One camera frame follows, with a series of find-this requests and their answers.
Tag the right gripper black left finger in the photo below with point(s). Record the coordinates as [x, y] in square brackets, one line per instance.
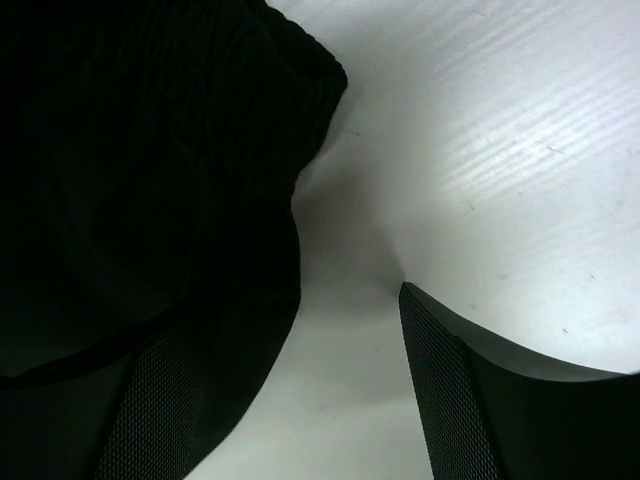
[154, 427]

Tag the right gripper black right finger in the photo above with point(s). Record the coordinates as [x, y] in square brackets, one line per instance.
[493, 409]

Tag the black trousers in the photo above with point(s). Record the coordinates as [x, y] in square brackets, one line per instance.
[149, 154]

